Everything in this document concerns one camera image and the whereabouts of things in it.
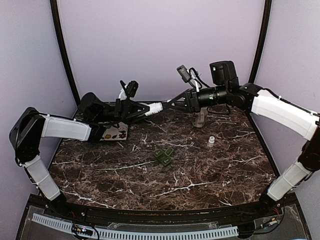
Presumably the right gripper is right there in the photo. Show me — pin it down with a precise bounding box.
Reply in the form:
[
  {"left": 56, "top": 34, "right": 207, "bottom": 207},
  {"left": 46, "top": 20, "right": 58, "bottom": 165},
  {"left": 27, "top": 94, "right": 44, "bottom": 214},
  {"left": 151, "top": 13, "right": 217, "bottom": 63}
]
[{"left": 167, "top": 84, "right": 230, "bottom": 113}]

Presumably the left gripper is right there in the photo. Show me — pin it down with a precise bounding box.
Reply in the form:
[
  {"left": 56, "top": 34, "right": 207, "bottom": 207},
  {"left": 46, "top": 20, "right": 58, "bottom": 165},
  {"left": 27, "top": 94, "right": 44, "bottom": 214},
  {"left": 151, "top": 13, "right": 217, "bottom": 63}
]
[{"left": 94, "top": 98, "right": 153, "bottom": 125}]

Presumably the white pill bottle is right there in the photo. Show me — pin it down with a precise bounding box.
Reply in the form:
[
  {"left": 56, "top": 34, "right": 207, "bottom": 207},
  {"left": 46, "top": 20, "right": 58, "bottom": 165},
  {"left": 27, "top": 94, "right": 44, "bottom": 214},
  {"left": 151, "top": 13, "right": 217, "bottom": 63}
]
[
  {"left": 208, "top": 136, "right": 215, "bottom": 147},
  {"left": 145, "top": 102, "right": 163, "bottom": 116}
]

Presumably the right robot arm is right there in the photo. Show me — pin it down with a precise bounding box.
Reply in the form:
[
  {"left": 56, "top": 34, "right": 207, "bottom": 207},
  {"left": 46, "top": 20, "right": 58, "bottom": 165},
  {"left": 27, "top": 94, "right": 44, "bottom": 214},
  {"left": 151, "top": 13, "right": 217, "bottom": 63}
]
[{"left": 163, "top": 60, "right": 320, "bottom": 217}]

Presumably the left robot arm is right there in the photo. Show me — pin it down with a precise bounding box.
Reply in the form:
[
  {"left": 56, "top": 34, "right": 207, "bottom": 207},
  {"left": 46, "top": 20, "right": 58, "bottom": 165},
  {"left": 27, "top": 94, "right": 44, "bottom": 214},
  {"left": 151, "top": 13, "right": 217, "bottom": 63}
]
[{"left": 9, "top": 92, "right": 162, "bottom": 218}]

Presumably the square floral ceramic plate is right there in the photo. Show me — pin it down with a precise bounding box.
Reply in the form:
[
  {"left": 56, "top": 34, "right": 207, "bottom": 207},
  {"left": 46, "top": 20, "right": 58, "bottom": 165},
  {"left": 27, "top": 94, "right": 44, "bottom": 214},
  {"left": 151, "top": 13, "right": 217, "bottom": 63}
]
[{"left": 101, "top": 122, "right": 129, "bottom": 141}]

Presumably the cream coral-print mug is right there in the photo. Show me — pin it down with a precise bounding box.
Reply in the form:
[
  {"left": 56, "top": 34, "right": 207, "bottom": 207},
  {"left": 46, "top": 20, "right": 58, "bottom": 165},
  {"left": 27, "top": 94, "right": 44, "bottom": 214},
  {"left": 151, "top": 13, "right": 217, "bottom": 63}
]
[{"left": 192, "top": 107, "right": 208, "bottom": 128}]

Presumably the small green circuit board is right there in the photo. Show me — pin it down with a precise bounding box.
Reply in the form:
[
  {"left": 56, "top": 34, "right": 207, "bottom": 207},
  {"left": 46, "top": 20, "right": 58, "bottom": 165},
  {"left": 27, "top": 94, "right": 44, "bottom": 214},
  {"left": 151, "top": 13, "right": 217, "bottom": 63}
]
[{"left": 71, "top": 224, "right": 94, "bottom": 236}]

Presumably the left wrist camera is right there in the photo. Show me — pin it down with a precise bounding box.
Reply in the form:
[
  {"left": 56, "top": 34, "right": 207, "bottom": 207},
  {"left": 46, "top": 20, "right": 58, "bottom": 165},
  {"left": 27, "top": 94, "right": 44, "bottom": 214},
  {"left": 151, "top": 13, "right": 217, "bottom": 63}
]
[{"left": 118, "top": 80, "right": 139, "bottom": 100}]

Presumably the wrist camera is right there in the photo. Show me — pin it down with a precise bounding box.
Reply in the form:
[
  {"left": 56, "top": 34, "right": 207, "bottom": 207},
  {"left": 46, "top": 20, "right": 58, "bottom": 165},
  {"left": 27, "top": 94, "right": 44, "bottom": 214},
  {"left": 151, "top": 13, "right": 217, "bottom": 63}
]
[
  {"left": 118, "top": 80, "right": 139, "bottom": 100},
  {"left": 176, "top": 65, "right": 203, "bottom": 92}
]

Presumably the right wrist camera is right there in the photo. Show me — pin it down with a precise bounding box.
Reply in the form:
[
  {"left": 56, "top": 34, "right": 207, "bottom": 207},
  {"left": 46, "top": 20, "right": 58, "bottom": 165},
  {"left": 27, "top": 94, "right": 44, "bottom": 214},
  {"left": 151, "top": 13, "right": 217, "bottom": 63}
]
[{"left": 176, "top": 65, "right": 203, "bottom": 92}]

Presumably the black front table rail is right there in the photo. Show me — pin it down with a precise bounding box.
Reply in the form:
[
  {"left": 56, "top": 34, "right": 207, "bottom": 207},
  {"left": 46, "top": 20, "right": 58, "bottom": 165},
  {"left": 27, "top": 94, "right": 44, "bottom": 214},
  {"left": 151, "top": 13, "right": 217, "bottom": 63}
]
[{"left": 41, "top": 186, "right": 283, "bottom": 227}]

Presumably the white slotted cable duct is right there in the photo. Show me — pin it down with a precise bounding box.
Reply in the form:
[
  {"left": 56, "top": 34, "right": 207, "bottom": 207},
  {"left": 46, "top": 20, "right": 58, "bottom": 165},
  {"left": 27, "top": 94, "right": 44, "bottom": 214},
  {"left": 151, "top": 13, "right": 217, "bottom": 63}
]
[{"left": 31, "top": 213, "right": 239, "bottom": 240}]

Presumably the left black frame post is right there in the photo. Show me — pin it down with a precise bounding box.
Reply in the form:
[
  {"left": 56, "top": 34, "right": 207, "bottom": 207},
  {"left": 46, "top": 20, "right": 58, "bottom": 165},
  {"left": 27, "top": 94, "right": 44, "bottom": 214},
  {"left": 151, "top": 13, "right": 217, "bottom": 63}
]
[{"left": 49, "top": 0, "right": 81, "bottom": 106}]

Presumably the black frame post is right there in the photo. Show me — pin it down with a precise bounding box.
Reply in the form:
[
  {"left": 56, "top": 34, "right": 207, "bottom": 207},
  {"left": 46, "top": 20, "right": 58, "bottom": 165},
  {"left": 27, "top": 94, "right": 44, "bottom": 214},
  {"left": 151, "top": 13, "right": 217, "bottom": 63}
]
[
  {"left": 49, "top": 0, "right": 81, "bottom": 106},
  {"left": 248, "top": 0, "right": 273, "bottom": 84}
]

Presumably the right black frame post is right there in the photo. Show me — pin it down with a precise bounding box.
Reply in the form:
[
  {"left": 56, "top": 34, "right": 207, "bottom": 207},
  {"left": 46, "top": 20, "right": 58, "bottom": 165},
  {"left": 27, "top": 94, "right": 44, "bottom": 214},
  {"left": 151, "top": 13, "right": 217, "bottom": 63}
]
[{"left": 248, "top": 0, "right": 273, "bottom": 84}]

